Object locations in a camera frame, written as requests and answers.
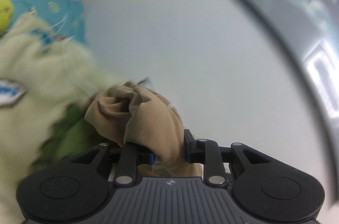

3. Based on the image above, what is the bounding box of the tan t-shirt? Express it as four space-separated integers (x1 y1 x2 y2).
85 82 202 177

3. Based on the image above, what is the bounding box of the light green fleece blanket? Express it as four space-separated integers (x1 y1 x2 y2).
1 13 116 223

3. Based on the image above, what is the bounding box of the green plush toy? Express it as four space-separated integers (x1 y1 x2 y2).
0 0 14 35

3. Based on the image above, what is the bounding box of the white charging cable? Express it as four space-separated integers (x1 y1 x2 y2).
29 5 76 42

